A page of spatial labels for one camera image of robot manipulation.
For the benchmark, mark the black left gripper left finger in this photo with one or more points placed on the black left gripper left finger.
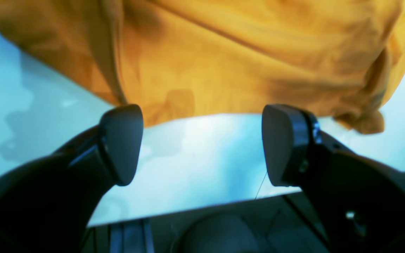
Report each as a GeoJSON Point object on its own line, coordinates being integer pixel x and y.
{"type": "Point", "coordinates": [46, 204]}

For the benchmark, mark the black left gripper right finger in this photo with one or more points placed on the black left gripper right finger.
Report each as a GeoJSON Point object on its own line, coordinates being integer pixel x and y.
{"type": "Point", "coordinates": [360, 202]}

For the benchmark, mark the orange t-shirt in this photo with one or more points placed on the orange t-shirt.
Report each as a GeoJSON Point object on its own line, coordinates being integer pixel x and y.
{"type": "Point", "coordinates": [186, 58]}

